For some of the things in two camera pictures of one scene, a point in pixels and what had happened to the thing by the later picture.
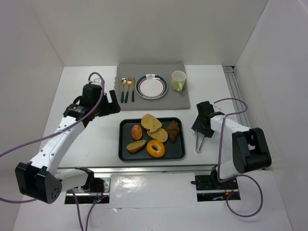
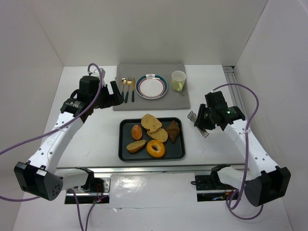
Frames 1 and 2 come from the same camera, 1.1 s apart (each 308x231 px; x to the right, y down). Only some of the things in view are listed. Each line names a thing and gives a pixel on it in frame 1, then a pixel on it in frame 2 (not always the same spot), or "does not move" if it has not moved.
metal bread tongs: x=199 y=140 → x=192 y=116
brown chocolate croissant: x=173 y=130 does not move
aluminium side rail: x=243 y=119 does not move
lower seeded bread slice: x=160 y=134 does not move
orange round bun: x=136 y=132 does not move
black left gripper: x=107 y=106 → x=109 y=95
